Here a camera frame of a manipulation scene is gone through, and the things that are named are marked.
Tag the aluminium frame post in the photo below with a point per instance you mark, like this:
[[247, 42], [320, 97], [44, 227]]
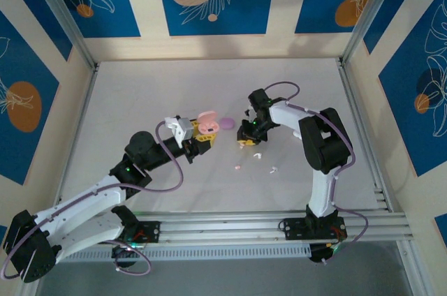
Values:
[[59, 13]]

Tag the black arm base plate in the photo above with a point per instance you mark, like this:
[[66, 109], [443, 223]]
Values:
[[150, 231], [293, 228]]

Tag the aluminium table side rail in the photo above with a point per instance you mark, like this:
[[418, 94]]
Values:
[[359, 128], [75, 135]]

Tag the purple earbud charging case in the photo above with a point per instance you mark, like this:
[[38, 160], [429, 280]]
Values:
[[227, 123]]

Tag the clear plastic tube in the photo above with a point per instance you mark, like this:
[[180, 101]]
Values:
[[370, 13]]

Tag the small black controller box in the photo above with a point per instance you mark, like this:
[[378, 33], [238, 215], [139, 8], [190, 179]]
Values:
[[321, 254], [124, 255]]

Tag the pink earbud charging case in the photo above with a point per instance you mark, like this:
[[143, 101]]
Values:
[[209, 125]]

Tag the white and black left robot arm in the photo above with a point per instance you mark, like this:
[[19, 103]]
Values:
[[80, 198]]

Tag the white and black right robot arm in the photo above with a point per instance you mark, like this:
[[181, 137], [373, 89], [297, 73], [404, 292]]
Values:
[[321, 188]]

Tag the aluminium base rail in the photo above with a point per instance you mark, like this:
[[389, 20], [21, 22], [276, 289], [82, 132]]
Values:
[[223, 226]]

